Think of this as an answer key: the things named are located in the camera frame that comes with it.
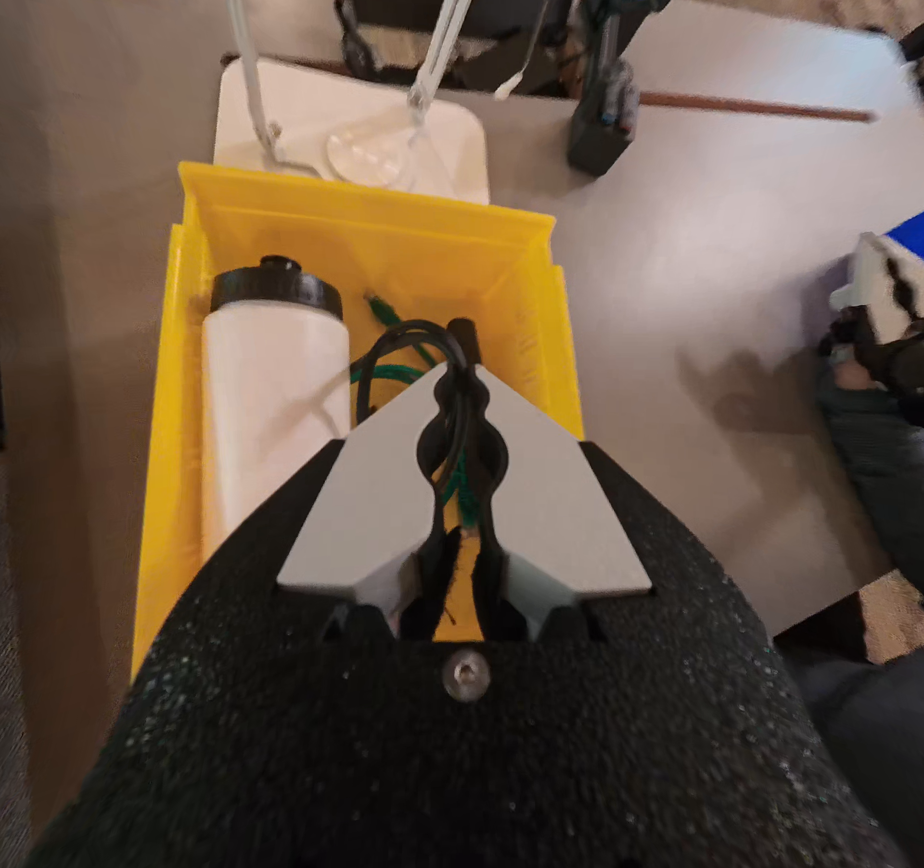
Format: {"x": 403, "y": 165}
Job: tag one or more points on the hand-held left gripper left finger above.
{"x": 354, "y": 514}

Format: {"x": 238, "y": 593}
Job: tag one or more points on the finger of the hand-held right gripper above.
{"x": 913, "y": 330}
{"x": 866, "y": 269}

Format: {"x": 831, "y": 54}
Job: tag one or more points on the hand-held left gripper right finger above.
{"x": 570, "y": 521}

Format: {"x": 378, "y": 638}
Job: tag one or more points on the yellow plastic bin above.
{"x": 361, "y": 233}

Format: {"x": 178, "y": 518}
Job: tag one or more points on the person's right forearm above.
{"x": 881, "y": 485}

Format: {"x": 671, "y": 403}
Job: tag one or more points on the person's right hand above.
{"x": 855, "y": 376}

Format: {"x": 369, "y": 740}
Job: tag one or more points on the green pipe cleaner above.
{"x": 465, "y": 500}

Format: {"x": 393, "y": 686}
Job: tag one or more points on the white bottle black cap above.
{"x": 274, "y": 391}

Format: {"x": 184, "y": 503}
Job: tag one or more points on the small black battery charger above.
{"x": 595, "y": 139}

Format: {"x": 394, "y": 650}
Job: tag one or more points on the person's leg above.
{"x": 866, "y": 738}

